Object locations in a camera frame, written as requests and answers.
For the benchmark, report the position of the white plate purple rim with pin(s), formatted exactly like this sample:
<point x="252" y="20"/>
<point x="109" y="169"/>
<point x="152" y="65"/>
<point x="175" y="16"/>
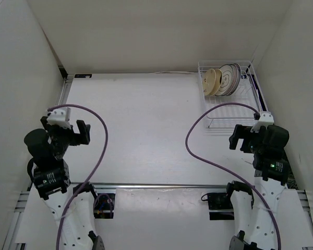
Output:
<point x="226" y="79"/>

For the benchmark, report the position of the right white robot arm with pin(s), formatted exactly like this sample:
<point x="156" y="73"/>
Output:
<point x="256" y="205"/>

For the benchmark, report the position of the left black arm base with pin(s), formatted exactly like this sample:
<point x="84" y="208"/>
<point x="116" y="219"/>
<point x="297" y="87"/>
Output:
<point x="104" y="206"/>

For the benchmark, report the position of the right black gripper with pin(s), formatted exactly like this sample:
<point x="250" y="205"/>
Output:
<point x="241" y="132"/>

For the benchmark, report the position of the orange sunburst plate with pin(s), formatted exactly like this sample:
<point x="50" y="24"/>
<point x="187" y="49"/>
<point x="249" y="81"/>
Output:
<point x="235" y="75"/>

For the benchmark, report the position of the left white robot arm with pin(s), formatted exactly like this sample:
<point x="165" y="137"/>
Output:
<point x="71" y="206"/>

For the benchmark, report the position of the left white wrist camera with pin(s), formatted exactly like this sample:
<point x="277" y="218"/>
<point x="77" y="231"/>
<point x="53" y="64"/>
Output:
<point x="60" y="117"/>

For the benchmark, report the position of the white wire dish rack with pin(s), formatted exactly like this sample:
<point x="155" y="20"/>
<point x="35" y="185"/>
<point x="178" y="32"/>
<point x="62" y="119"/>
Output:
<point x="248" y="93"/>

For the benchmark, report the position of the green rim white plate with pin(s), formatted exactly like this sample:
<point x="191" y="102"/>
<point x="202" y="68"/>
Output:
<point x="238" y="77"/>

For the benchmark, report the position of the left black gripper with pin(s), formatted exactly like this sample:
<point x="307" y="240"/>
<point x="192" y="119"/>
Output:
<point x="76" y="138"/>

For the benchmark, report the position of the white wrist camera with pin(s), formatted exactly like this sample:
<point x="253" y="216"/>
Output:
<point x="60" y="117"/>
<point x="265" y="119"/>

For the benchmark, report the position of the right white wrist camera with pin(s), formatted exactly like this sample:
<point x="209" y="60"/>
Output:
<point x="265" y="119"/>

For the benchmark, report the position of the beige floral small plate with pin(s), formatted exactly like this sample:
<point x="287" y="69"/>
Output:
<point x="208" y="81"/>

